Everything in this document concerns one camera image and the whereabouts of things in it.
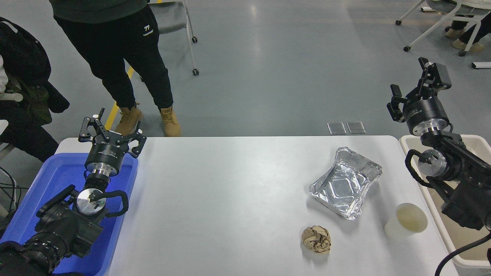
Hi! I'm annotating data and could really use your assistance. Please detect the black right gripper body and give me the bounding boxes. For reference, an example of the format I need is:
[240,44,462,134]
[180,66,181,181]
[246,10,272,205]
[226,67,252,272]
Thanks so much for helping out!
[403,96,450,131]

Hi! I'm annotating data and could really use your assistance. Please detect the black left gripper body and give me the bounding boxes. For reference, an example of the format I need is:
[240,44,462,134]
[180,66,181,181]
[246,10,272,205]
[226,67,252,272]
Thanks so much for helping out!
[85,132,127,168]

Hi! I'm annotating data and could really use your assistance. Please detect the white paper cup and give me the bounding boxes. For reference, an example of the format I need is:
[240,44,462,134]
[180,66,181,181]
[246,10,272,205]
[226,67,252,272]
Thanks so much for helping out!
[384,202,428,240]

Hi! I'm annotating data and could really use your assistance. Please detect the blue plastic tray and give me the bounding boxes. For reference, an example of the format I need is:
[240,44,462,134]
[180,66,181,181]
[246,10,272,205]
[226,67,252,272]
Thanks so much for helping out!
[0,153,139,276]

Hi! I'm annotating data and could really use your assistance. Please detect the seated person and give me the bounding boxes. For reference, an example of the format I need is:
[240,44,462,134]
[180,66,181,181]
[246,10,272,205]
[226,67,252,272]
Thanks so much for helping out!
[0,17,70,163]
[445,0,491,53]

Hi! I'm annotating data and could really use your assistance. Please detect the standing person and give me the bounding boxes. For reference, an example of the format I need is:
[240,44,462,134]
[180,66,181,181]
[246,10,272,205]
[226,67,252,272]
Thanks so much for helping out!
[49,0,181,137]

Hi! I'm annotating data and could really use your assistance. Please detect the silver foil tray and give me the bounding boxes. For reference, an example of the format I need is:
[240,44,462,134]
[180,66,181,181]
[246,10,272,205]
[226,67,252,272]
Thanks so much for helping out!
[309,147,383,220]

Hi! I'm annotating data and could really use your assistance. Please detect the grey wheeled chair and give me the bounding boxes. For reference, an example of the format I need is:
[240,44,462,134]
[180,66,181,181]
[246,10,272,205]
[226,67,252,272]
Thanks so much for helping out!
[148,0,200,76]

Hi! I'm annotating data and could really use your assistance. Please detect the large pale bin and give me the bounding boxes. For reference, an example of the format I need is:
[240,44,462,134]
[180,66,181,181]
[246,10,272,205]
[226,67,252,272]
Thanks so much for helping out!
[399,134,491,276]

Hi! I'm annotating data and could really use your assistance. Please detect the crumpled tan paper ball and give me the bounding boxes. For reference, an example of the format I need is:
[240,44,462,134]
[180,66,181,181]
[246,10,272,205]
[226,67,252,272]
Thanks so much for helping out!
[302,225,331,254]

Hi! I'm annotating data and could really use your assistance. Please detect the black floor cables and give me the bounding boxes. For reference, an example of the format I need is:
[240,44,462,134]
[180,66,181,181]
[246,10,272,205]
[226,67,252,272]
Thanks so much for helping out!
[0,167,29,215]

